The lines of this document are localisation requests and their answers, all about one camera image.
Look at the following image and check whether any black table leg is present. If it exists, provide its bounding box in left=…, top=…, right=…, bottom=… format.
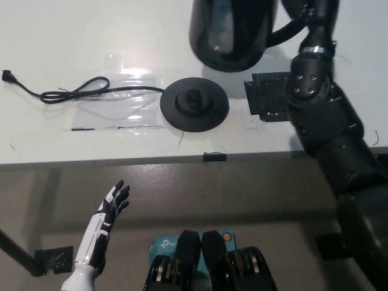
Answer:
left=0, top=229, right=41, bottom=277

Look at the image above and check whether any black tape patch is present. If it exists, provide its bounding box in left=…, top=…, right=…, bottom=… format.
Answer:
left=243, top=72, right=293, bottom=123

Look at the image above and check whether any black power cord with plug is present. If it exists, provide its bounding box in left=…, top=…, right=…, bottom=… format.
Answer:
left=1, top=69, right=166, bottom=105

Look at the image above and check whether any clear plastic sheet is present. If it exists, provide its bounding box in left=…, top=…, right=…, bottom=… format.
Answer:
left=71, top=53, right=166, bottom=132

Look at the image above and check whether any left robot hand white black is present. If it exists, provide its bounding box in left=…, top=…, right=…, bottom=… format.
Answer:
left=73, top=179, right=131, bottom=268

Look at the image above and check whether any round black kettle base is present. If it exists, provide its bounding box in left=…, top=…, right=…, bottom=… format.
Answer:
left=159, top=76, right=230, bottom=133

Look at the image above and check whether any black electric kettle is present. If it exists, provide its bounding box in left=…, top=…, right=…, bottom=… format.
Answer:
left=187, top=0, right=312, bottom=73

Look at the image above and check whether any right robot hand black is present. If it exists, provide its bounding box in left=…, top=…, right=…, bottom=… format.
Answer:
left=298, top=0, right=339, bottom=58

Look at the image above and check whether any small black tape piece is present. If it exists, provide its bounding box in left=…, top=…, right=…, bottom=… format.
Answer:
left=202, top=151, right=228, bottom=162

